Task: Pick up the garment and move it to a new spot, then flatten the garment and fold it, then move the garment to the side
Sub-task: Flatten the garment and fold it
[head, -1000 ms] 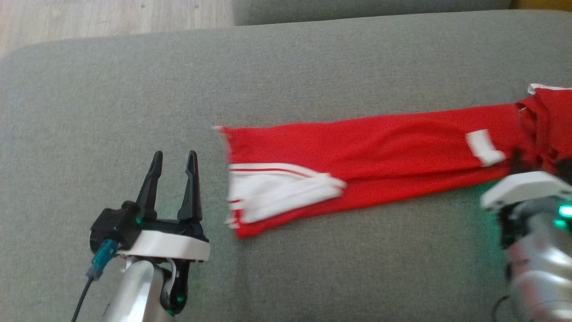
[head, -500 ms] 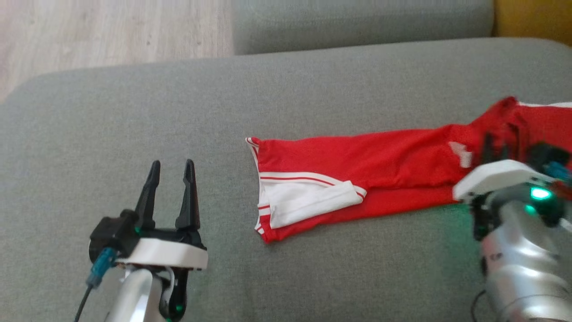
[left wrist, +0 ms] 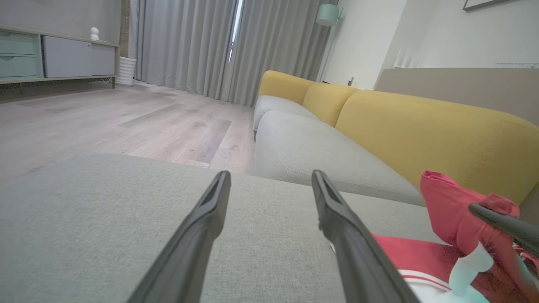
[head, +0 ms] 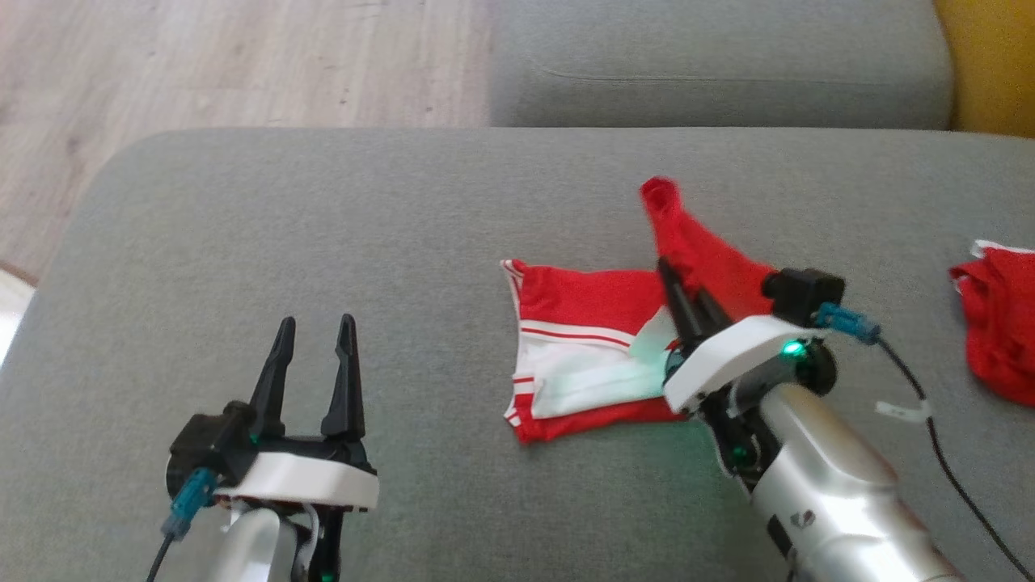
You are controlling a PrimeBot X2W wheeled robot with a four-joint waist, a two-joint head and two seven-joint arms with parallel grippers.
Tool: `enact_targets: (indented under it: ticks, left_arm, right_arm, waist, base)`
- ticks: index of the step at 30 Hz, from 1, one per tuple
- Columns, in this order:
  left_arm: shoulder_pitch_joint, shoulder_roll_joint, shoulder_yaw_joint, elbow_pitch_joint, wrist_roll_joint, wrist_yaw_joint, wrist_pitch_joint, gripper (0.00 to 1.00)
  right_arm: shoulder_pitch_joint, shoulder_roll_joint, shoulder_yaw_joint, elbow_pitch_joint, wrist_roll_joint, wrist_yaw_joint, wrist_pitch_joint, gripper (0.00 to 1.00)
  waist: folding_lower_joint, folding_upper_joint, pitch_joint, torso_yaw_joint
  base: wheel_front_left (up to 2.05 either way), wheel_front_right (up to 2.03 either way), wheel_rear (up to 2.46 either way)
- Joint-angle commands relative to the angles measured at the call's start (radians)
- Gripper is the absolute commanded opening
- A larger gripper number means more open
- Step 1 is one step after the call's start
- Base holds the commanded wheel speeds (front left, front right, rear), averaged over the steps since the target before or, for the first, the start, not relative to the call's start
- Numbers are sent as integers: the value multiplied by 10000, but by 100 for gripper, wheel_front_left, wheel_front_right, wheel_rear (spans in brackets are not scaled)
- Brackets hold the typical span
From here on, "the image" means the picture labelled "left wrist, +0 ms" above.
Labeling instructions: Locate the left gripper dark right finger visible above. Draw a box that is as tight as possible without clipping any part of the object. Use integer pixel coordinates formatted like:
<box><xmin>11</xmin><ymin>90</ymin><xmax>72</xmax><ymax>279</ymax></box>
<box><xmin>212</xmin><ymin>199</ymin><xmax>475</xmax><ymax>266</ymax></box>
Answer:
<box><xmin>311</xmin><ymin>169</ymin><xmax>422</xmax><ymax>303</ymax></box>

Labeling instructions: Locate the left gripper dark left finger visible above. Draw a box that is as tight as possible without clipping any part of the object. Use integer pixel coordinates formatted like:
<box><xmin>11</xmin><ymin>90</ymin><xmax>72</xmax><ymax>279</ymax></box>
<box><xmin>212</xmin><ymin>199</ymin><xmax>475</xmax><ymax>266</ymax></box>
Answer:
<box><xmin>126</xmin><ymin>170</ymin><xmax>232</xmax><ymax>303</ymax></box>

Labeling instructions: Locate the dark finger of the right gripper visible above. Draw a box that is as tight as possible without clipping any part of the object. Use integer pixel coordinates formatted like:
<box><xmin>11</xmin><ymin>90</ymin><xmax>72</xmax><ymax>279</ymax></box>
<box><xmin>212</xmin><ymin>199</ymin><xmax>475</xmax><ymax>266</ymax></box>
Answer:
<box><xmin>469</xmin><ymin>203</ymin><xmax>539</xmax><ymax>258</ymax></box>

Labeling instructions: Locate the red and white basketball jersey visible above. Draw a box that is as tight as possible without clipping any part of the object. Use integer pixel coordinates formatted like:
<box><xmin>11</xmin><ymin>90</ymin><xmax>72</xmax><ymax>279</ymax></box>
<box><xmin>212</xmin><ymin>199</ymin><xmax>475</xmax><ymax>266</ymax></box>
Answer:
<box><xmin>373</xmin><ymin>170</ymin><xmax>539</xmax><ymax>303</ymax></box>

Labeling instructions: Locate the long grey sofa seat cushion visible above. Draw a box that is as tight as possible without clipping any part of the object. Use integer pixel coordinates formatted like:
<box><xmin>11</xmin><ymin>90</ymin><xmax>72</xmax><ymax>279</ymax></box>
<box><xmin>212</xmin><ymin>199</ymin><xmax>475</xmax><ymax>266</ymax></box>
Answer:
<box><xmin>254</xmin><ymin>110</ymin><xmax>426</xmax><ymax>207</ymax></box>

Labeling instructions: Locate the large grey sofa seat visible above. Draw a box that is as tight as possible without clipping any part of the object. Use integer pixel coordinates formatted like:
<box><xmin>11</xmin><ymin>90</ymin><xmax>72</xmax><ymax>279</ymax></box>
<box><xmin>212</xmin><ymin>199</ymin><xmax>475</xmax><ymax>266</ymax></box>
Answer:
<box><xmin>0</xmin><ymin>154</ymin><xmax>447</xmax><ymax>303</ymax></box>

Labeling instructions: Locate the wide yellow sofa back cushion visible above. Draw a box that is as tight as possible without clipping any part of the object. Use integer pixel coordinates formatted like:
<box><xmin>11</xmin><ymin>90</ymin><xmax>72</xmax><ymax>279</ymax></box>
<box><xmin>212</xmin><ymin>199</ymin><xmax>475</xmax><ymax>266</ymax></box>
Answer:
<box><xmin>336</xmin><ymin>90</ymin><xmax>539</xmax><ymax>207</ymax></box>

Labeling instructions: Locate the short grey sofa seat cushion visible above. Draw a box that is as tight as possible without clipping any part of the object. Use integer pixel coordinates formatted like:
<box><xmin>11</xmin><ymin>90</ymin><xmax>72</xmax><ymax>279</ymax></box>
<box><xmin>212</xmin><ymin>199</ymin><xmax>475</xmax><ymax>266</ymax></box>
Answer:
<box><xmin>253</xmin><ymin>95</ymin><xmax>319</xmax><ymax>132</ymax></box>

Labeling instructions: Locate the beige low partition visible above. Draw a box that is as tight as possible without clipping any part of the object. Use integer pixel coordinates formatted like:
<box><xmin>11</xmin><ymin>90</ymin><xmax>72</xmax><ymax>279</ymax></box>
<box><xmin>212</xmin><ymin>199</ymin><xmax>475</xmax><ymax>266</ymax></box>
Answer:
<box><xmin>375</xmin><ymin>67</ymin><xmax>539</xmax><ymax>127</ymax></box>

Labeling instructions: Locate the white ribbed floor pot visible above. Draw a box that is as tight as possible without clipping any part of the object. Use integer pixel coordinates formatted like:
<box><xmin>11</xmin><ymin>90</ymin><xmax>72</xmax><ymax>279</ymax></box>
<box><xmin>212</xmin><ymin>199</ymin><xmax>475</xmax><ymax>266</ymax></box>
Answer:
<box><xmin>116</xmin><ymin>56</ymin><xmax>138</xmax><ymax>87</ymax></box>

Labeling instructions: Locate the grey pleated curtain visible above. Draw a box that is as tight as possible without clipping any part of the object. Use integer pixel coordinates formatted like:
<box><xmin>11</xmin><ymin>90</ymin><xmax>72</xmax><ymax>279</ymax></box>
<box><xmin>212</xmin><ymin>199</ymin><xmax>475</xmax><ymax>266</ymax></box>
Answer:
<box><xmin>231</xmin><ymin>0</ymin><xmax>338</xmax><ymax>106</ymax></box>
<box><xmin>135</xmin><ymin>0</ymin><xmax>239</xmax><ymax>99</ymax></box>

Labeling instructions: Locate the low grey and green cabinet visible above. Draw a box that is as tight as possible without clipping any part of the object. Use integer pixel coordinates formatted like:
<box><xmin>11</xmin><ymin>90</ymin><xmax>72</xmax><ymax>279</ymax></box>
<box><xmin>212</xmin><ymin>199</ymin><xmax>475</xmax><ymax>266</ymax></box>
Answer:
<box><xmin>0</xmin><ymin>25</ymin><xmax>120</xmax><ymax>91</ymax></box>

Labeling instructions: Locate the floor lamp with teal shade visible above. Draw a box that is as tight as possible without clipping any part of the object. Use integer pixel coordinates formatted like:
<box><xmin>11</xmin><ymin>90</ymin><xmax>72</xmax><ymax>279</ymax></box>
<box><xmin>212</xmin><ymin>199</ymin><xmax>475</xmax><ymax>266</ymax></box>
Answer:
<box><xmin>315</xmin><ymin>3</ymin><xmax>344</xmax><ymax>83</ymax></box>

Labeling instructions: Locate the dark picture frame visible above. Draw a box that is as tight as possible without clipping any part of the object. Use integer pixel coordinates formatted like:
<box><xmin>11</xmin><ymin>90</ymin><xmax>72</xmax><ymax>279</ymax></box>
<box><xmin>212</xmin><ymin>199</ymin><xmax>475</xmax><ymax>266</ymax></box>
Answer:
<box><xmin>462</xmin><ymin>0</ymin><xmax>521</xmax><ymax>12</ymax></box>

